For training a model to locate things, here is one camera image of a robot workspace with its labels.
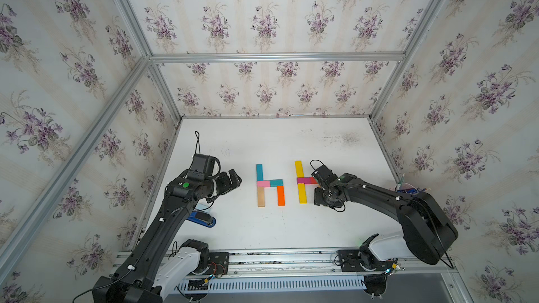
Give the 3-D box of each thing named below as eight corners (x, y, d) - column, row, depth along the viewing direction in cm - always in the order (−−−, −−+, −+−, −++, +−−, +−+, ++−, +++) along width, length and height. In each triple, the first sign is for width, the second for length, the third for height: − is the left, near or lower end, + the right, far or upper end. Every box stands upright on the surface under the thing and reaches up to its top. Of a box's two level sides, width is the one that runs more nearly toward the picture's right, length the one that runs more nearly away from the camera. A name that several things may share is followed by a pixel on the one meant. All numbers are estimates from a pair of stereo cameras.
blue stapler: (190, 221, 85) (187, 217, 81) (195, 212, 87) (192, 208, 84) (213, 228, 83) (210, 225, 79) (217, 219, 85) (215, 215, 82)
